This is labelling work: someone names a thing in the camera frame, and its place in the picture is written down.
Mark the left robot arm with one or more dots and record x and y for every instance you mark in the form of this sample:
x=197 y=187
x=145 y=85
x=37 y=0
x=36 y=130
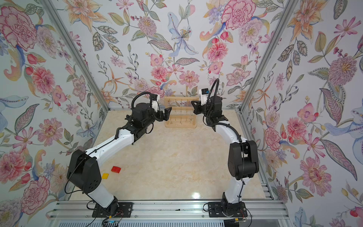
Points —
x=84 y=167

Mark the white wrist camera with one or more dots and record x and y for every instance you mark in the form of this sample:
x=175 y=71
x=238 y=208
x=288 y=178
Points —
x=204 y=94
x=154 y=98

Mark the yellow toy brick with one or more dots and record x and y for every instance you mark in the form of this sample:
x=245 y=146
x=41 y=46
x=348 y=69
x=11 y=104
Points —
x=105 y=176

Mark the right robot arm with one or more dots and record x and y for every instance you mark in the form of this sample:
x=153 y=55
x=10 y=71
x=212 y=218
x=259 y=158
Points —
x=251 y=158

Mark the red toy brick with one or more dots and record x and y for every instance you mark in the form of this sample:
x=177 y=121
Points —
x=116 y=169

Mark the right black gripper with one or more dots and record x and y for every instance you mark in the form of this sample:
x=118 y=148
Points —
x=198 y=108

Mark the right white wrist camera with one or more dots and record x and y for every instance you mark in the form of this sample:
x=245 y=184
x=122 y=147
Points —
x=204 y=94

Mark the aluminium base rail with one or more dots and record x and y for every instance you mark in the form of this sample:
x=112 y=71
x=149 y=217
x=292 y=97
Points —
x=166 y=209

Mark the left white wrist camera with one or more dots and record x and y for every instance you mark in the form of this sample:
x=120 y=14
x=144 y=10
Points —
x=154 y=98

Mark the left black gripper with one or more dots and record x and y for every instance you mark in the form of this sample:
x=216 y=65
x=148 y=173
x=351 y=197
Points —
x=165 y=116

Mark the wooden jewelry display stand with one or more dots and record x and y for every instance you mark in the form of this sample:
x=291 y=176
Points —
x=182 y=115

